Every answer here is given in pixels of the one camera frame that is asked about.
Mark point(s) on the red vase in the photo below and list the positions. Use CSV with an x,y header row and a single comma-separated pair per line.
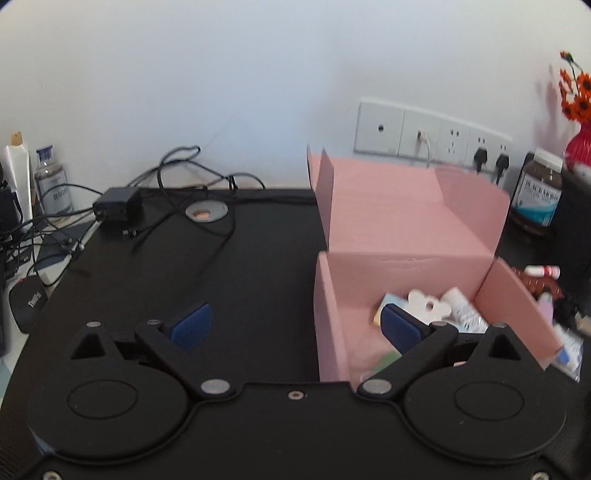
x,y
581,147

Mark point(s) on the black power plug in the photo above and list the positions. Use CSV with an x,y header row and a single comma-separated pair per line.
x,y
481,158
502,165

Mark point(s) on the white flower-shaped pad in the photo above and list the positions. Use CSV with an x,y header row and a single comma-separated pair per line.
x,y
429,304

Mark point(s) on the small white tube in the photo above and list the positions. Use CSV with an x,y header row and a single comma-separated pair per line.
x,y
464,309

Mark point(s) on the red white tube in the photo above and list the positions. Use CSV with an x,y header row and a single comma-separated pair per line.
x,y
542,271

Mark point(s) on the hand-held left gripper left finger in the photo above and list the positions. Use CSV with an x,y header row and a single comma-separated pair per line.
x,y
191,325

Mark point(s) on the red massage comb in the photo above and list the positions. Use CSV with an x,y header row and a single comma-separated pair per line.
x,y
540,284

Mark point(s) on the white coax wall plate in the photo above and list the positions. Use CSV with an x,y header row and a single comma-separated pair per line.
x,y
378,127

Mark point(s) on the clear water bottle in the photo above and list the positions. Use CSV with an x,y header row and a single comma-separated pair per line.
x,y
53,184

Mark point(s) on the silver desk grommet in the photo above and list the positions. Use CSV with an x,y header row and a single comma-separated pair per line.
x,y
207,212

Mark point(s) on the brown supplement bottle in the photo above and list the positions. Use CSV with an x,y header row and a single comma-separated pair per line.
x,y
535,198

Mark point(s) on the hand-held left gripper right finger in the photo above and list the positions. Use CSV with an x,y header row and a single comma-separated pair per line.
x,y
404,330

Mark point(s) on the black appliance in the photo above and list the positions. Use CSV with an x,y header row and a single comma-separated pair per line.
x,y
572,230

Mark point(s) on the lilac cosmetic tube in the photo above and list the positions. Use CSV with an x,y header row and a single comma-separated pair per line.
x,y
545,307

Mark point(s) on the white network wall plate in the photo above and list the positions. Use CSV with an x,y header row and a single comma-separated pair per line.
x,y
411,138

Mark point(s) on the small green item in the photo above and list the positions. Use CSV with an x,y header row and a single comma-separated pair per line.
x,y
388,362

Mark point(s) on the black power adapter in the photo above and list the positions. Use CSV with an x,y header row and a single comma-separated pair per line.
x,y
117,203

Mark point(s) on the white plastic packet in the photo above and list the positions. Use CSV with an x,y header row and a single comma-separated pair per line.
x,y
570,350

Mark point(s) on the white paper package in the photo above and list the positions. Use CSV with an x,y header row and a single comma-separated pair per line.
x,y
18,180

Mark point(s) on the pink cardboard box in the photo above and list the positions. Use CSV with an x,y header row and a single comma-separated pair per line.
x,y
392,221

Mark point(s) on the black computer mouse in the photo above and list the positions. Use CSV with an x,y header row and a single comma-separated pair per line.
x,y
27,302

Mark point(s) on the orange artificial flowers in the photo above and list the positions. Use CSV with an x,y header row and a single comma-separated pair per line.
x,y
577,99

